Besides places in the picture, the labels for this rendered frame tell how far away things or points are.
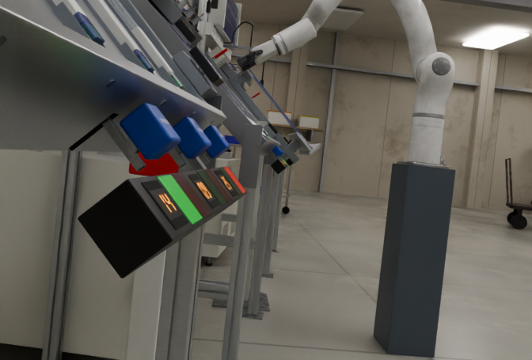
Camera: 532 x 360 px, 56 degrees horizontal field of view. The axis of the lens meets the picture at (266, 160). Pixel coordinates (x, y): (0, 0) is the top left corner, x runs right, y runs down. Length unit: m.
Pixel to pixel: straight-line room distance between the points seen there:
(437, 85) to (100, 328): 1.39
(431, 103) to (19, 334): 1.56
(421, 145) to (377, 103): 8.74
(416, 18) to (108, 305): 1.45
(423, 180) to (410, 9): 0.64
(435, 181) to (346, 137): 8.58
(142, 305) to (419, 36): 1.43
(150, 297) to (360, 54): 9.88
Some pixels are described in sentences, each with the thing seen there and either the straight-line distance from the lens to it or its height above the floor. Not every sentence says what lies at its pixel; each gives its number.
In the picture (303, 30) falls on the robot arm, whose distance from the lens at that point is 2.00.
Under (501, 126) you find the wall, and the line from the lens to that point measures 11.73.
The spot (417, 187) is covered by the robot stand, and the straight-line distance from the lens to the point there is 1.93.
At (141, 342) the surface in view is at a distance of 1.10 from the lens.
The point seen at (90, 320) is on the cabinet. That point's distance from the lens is 1.58.
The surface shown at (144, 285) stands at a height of 0.40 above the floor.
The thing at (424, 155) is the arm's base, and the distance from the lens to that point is 1.97.
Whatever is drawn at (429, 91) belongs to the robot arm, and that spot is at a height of 0.98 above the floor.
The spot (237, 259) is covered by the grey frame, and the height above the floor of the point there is 0.39.
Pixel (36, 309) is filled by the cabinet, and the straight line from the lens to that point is 1.64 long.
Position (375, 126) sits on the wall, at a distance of 10.66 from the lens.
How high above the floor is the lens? 0.69
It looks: 1 degrees down
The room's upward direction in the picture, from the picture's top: 6 degrees clockwise
